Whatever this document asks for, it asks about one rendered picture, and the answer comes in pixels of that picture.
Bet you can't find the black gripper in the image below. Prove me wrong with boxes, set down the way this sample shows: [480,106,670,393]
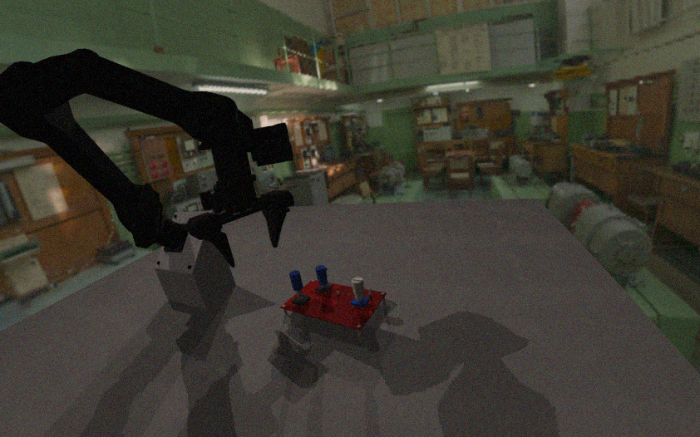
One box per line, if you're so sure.
[188,169,295,268]

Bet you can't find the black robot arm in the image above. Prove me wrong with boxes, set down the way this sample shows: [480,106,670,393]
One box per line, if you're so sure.
[0,48,293,253]

